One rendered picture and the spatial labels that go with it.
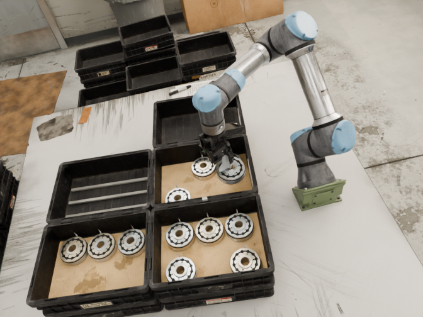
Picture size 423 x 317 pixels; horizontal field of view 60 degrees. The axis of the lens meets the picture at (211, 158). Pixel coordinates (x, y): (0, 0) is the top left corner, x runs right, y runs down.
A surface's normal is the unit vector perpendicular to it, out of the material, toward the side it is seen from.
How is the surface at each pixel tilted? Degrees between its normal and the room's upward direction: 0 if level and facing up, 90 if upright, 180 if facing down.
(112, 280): 0
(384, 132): 0
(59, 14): 90
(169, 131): 0
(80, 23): 90
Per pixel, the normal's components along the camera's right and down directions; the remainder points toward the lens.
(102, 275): -0.14, -0.64
